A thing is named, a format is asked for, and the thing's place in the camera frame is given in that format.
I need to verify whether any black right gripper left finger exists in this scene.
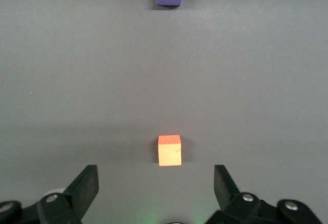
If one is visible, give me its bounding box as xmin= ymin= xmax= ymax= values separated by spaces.
xmin=37 ymin=164 xmax=99 ymax=224

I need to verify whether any orange foam block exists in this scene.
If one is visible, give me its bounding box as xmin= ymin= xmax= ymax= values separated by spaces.
xmin=157 ymin=135 xmax=182 ymax=167

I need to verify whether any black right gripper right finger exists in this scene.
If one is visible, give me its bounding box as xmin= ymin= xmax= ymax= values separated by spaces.
xmin=204 ymin=164 xmax=279 ymax=224

